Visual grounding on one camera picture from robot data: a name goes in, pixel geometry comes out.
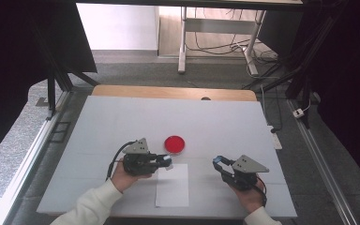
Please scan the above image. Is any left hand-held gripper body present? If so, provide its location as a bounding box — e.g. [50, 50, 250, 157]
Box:
[121, 138, 161, 176]

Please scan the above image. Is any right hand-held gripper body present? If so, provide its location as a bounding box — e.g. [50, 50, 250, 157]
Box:
[226, 154, 270, 192]

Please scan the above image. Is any person's right hand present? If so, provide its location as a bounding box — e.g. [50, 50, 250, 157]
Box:
[229, 177, 267, 216]

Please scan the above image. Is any person's left hand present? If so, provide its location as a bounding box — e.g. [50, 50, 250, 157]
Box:
[111, 157, 153, 193]

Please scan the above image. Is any round red ink pad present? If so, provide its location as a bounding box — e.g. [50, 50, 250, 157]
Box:
[163, 135, 187, 156]

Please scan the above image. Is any white paper sheet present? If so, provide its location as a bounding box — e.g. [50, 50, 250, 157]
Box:
[155, 162, 190, 208]

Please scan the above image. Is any black metal stand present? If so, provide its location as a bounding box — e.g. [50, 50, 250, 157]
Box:
[242, 0, 351, 129]
[32, 24, 101, 121]

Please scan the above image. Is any black curtain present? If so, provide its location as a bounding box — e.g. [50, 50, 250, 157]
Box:
[0, 0, 98, 167]
[257, 0, 360, 195]

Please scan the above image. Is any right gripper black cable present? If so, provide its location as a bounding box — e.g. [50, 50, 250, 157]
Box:
[256, 176, 268, 207]

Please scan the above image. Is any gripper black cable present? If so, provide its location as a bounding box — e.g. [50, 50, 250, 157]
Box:
[106, 141, 137, 182]
[256, 176, 268, 207]

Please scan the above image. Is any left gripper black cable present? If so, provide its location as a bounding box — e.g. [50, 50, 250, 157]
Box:
[106, 141, 137, 182]

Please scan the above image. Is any thin black cable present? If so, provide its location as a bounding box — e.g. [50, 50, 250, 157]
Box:
[261, 85, 284, 134]

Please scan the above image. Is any aluminium rail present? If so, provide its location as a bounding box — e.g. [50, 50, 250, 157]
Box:
[285, 98, 359, 225]
[0, 90, 73, 225]

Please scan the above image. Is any bundle of black cables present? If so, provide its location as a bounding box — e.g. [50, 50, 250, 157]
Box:
[186, 7, 279, 64]

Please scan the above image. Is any white metal desk frame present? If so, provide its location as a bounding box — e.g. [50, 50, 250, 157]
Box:
[177, 7, 267, 76]

